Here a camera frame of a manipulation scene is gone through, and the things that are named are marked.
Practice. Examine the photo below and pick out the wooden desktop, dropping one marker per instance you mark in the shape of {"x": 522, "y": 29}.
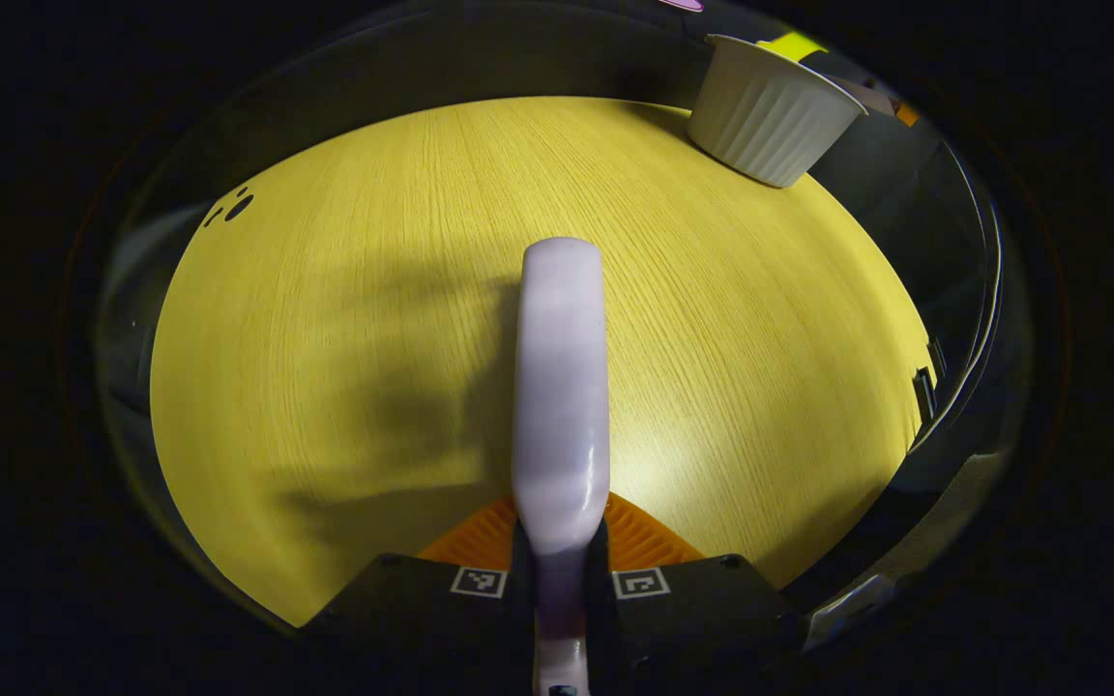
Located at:
{"x": 373, "y": 319}

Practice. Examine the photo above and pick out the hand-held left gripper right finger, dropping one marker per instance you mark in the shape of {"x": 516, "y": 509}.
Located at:
{"x": 702, "y": 619}

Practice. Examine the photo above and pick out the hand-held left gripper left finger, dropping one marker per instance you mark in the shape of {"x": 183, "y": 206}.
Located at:
{"x": 441, "y": 619}

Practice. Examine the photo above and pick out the white ribbed cup garbage bin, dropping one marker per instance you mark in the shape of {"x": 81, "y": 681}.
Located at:
{"x": 770, "y": 126}

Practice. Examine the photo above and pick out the lavender small broom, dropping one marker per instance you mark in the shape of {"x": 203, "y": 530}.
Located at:
{"x": 562, "y": 387}

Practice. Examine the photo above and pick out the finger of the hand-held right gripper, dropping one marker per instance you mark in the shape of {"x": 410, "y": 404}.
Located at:
{"x": 907, "y": 114}

